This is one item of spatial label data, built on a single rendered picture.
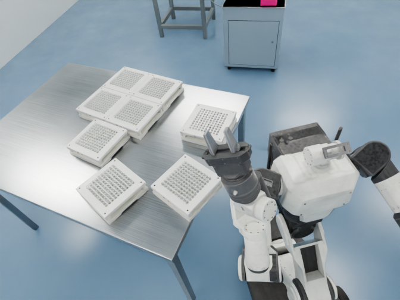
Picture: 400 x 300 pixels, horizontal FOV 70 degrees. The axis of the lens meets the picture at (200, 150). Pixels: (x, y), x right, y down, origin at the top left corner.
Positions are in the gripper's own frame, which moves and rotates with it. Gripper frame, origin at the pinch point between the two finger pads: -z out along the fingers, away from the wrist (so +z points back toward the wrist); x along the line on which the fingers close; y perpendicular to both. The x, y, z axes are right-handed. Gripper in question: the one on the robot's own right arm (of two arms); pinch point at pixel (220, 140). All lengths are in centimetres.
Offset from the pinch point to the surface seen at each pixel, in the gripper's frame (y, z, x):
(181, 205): -18, 45, -44
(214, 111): -79, 36, -45
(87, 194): -11, 28, -87
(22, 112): -57, -4, -168
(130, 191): -18, 35, -69
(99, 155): -33, 23, -93
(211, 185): -31, 47, -35
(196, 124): -67, 35, -52
